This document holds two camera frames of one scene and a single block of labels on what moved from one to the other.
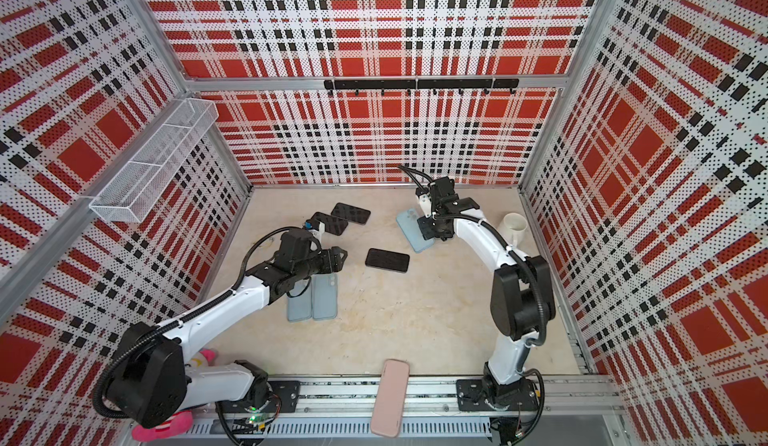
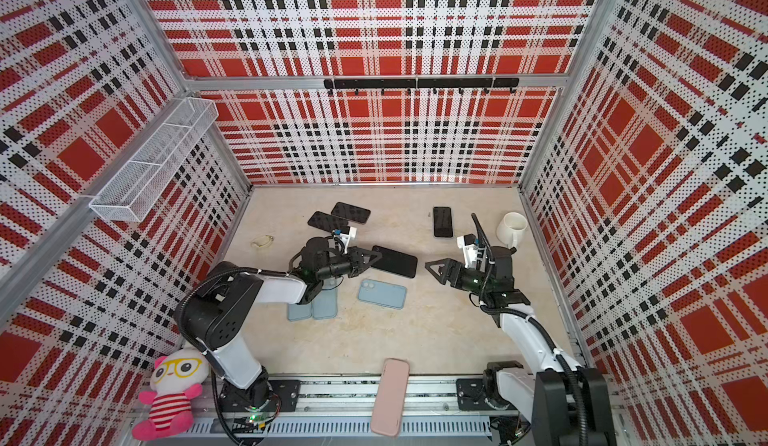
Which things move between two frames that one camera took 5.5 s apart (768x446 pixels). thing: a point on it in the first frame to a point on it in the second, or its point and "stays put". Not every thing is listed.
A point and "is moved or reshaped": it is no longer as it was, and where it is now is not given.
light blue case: [299, 307] stays put
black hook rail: [434, 85] stays put
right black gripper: [428, 233] to [446, 273]
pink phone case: [389, 403] stays put
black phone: [351, 213] stays put
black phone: [387, 260] is moved or reshaped
